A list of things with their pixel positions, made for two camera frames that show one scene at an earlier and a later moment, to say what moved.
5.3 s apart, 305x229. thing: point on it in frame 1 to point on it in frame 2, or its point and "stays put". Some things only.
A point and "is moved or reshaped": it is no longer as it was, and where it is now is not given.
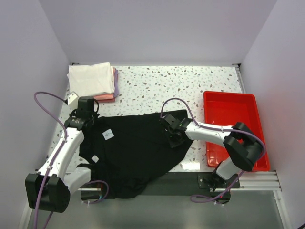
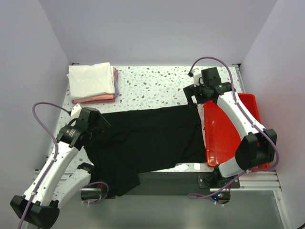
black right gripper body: (173, 140) to (201, 93)
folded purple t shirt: (116, 83) stays put
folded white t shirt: (88, 80) stays put
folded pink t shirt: (108, 98) stays put
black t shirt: (127, 153) is moved or reshaped
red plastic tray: (225, 109) stays put
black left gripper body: (95, 115) to (95, 127)
